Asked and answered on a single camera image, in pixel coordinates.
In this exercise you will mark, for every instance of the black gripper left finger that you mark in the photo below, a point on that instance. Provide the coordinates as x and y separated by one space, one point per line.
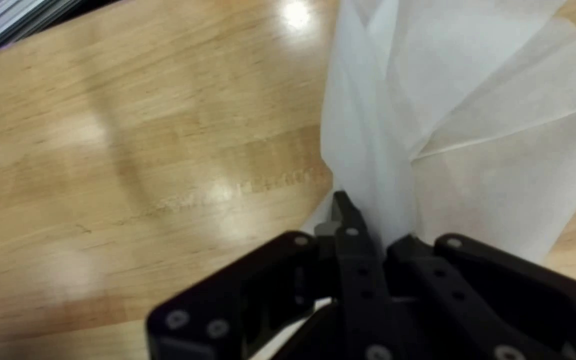
329 284

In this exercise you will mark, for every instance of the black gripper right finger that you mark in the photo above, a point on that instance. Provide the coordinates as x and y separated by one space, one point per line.
478 303

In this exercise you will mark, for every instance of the white napkin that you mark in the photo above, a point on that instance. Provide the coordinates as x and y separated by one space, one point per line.
454 116

